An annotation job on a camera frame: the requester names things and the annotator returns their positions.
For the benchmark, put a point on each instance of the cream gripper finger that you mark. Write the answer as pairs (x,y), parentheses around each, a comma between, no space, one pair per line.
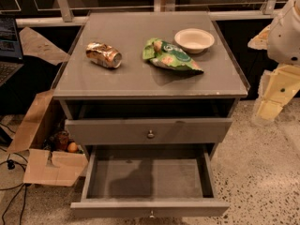
(259,42)
(276,89)

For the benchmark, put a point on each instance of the green rice chip bag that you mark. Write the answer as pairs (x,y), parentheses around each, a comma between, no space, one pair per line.
(163,54)

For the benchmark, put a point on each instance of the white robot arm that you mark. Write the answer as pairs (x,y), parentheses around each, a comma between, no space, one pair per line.
(281,40)

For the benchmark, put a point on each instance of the grey upper drawer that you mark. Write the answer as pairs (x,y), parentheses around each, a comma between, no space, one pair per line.
(148,131)

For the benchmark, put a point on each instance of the grey open middle drawer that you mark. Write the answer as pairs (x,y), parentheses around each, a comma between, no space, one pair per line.
(149,181)

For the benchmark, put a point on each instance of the white paper bowl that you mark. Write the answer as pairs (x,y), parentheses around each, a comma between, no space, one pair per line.
(194,40)

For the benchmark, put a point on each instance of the grey nightstand cabinet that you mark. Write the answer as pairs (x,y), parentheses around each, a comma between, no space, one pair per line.
(139,90)

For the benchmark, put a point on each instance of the crushed golden soda can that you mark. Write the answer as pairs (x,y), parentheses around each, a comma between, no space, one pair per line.
(104,55)

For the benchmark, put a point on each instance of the orange fruit in box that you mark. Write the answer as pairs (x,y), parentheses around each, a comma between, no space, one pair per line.
(72,147)

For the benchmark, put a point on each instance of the dark red jar in box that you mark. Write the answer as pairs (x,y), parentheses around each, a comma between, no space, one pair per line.
(61,140)

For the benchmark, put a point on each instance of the open cardboard box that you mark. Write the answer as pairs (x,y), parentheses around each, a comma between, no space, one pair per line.
(46,165)

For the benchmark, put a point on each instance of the black laptop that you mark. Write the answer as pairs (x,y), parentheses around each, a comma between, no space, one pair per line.
(11,51)

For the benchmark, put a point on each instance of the metal railing frame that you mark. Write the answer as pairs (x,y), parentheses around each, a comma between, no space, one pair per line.
(74,12)

